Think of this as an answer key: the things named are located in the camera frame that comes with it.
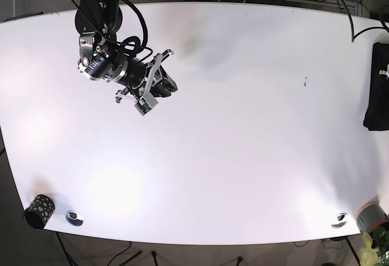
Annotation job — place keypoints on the left silver table grommet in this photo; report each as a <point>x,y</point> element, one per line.
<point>74,218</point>

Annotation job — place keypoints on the silver table grommet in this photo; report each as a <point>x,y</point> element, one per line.
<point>74,218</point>
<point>340,220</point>

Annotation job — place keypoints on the black T-shirt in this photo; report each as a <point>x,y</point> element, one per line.
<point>376,116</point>

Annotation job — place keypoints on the black gold-dotted cup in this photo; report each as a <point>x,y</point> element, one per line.
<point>39,212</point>

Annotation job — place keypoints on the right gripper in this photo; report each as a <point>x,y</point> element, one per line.
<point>145,82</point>

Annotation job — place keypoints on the green potted plant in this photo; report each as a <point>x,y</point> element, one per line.
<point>374,249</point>

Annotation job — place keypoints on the grey flower pot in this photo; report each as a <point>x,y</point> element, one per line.
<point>371,216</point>

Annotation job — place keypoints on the right silver table grommet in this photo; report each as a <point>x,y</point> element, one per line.
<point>340,220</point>

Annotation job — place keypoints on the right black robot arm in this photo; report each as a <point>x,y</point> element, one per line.
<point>103,57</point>

